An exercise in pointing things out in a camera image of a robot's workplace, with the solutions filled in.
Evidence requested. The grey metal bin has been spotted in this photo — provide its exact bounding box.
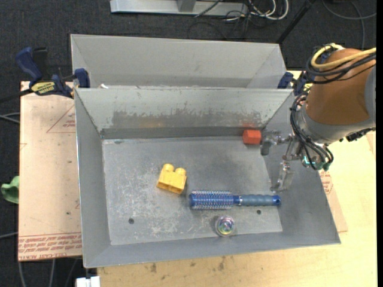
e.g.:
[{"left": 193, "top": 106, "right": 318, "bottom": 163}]
[{"left": 70, "top": 33, "right": 342, "bottom": 269}]

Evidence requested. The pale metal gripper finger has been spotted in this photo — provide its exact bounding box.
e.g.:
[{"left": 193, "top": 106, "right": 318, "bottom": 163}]
[
  {"left": 260, "top": 130, "right": 284, "bottom": 157},
  {"left": 270, "top": 161, "right": 296, "bottom": 193}
]

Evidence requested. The black cylinder on white bracket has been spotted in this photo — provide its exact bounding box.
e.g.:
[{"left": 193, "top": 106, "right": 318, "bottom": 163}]
[{"left": 346, "top": 129, "right": 369, "bottom": 144}]

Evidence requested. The brown cardboard board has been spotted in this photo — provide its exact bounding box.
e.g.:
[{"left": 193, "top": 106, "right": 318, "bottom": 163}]
[{"left": 17, "top": 81, "right": 348, "bottom": 262}]

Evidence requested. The blue hairbrush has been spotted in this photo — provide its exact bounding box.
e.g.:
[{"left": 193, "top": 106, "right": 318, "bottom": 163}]
[{"left": 188, "top": 190, "right": 282, "bottom": 212}]

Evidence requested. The yellow toy brick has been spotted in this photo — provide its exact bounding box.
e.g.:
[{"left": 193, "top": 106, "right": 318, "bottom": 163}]
[{"left": 156, "top": 163, "right": 188, "bottom": 195}]

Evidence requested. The red block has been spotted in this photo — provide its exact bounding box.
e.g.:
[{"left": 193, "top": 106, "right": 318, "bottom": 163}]
[{"left": 242, "top": 129, "right": 263, "bottom": 146}]

